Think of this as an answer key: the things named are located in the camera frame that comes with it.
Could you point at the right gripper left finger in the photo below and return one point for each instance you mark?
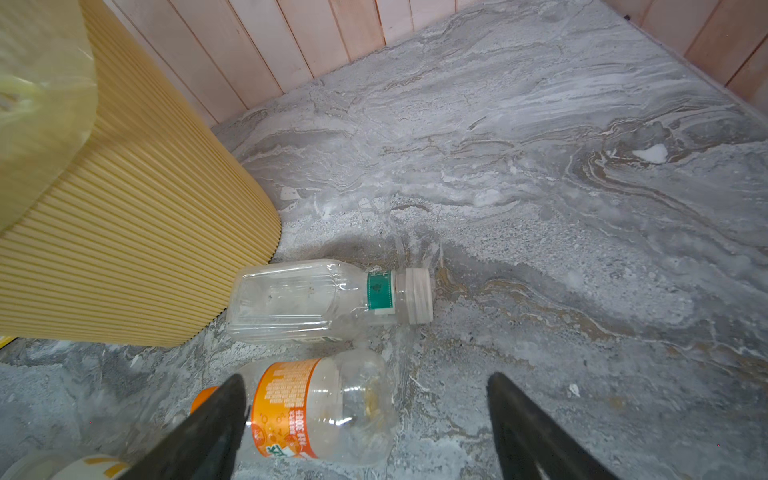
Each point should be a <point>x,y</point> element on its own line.
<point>205,445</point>

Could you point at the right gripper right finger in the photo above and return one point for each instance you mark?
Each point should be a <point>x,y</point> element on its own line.
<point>529,443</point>

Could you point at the orange label clear bottle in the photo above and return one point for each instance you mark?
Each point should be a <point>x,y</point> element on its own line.
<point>337,409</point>

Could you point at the clear bottle white label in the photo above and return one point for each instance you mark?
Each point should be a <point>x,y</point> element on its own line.
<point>52,465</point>

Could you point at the yellow plastic waste bin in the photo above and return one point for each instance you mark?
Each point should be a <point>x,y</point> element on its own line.
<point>123,219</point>

